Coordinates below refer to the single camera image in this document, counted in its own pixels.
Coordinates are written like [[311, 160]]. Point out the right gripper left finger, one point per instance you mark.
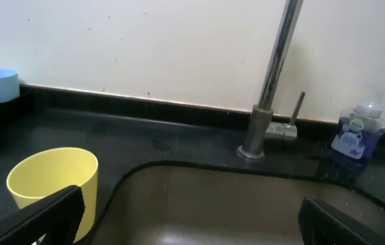
[[42, 214]]

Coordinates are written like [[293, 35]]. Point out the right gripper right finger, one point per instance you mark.
[[328, 224]]

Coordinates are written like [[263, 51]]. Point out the yellow cup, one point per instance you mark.
[[52, 166]]

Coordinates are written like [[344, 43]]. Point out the blue soap bottle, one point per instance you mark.
[[359, 136]]

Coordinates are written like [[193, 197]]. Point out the steel sink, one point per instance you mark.
[[212, 204]]

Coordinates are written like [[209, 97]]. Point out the steel tap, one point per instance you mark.
[[280, 44]]

